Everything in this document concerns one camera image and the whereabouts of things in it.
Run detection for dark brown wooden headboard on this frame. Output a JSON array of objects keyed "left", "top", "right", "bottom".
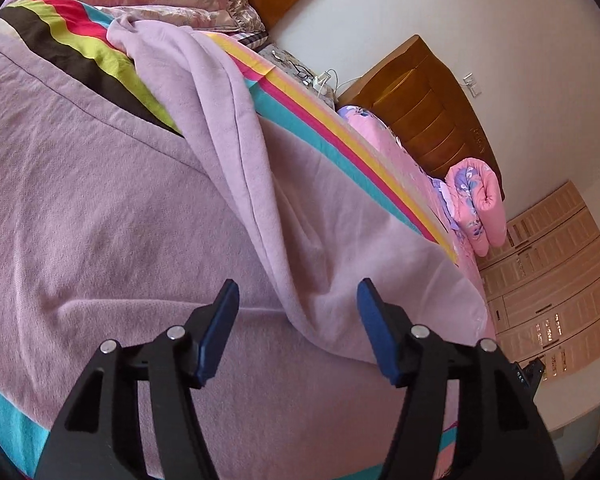
[{"left": 337, "top": 35, "right": 506, "bottom": 201}]

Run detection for pink floral pillow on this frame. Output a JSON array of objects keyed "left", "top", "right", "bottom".
[{"left": 336, "top": 105, "right": 433, "bottom": 181}]

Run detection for lilac pants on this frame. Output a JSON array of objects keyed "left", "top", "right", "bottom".
[{"left": 0, "top": 12, "right": 488, "bottom": 480}]

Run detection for striped bed sheet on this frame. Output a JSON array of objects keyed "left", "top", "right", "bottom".
[{"left": 0, "top": 0, "right": 498, "bottom": 480}]

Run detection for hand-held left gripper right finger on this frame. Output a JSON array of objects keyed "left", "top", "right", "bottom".
[{"left": 356, "top": 277, "right": 566, "bottom": 480}]

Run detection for black eyeglasses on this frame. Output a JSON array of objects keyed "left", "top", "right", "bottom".
[{"left": 280, "top": 52, "right": 313, "bottom": 82}]

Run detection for beige wardrobe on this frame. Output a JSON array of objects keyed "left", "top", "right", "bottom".
[{"left": 480, "top": 180, "right": 600, "bottom": 396}]

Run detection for rolled pink floral quilt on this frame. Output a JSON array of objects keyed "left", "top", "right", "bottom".
[{"left": 432, "top": 157, "right": 508, "bottom": 256}]

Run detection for plaid cloth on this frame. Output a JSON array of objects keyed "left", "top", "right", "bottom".
[{"left": 237, "top": 31, "right": 271, "bottom": 51}]

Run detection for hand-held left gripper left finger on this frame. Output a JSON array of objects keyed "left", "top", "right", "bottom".
[{"left": 34, "top": 279, "right": 241, "bottom": 480}]

